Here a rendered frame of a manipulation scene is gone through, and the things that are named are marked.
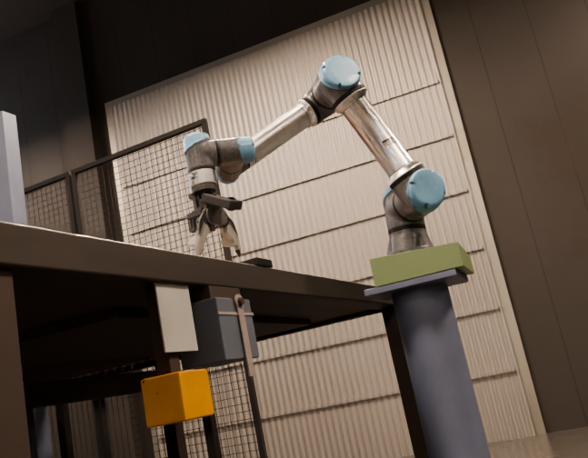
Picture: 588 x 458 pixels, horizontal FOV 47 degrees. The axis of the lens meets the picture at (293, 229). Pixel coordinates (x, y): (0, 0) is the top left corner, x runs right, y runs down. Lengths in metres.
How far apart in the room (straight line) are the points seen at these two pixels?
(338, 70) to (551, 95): 3.57
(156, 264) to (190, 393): 0.22
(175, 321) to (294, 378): 4.31
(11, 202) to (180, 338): 2.75
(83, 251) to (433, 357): 1.21
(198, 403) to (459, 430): 1.00
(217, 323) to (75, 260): 0.36
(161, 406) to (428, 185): 1.09
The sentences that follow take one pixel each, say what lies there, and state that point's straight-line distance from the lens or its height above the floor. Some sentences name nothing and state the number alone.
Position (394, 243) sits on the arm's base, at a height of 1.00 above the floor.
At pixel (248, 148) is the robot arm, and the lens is 1.88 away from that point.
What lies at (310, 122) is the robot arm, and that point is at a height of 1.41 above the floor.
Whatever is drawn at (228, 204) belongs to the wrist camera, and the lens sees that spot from 1.75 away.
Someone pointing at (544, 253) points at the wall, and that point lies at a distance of 5.18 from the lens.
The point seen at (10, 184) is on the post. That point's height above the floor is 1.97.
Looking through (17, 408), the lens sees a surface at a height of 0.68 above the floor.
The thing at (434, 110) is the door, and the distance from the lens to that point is 5.44.
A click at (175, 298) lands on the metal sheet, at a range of 1.21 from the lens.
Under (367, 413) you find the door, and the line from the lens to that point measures 5.31.
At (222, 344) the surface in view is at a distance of 1.27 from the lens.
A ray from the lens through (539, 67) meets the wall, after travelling 5.52.
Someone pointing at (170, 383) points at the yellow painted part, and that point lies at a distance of 1.14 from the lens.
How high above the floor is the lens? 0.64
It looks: 13 degrees up
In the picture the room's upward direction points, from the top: 11 degrees counter-clockwise
